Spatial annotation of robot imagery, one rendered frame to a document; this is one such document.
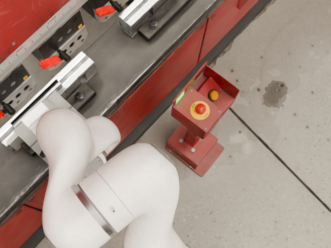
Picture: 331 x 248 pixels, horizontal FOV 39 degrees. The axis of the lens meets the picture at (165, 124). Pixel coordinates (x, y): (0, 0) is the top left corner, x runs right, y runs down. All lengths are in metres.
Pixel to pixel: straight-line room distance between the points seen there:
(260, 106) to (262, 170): 0.35
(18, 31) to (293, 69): 1.87
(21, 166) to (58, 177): 0.88
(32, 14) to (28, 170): 0.66
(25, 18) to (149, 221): 0.55
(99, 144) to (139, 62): 0.67
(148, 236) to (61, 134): 0.22
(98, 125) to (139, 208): 0.39
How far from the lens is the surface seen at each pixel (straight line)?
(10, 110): 1.27
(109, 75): 1.67
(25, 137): 1.52
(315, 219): 2.57
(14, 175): 1.64
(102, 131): 1.09
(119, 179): 0.73
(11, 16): 1.07
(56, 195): 0.75
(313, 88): 2.72
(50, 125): 0.81
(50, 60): 1.25
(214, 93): 1.81
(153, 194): 0.74
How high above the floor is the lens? 2.43
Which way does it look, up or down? 75 degrees down
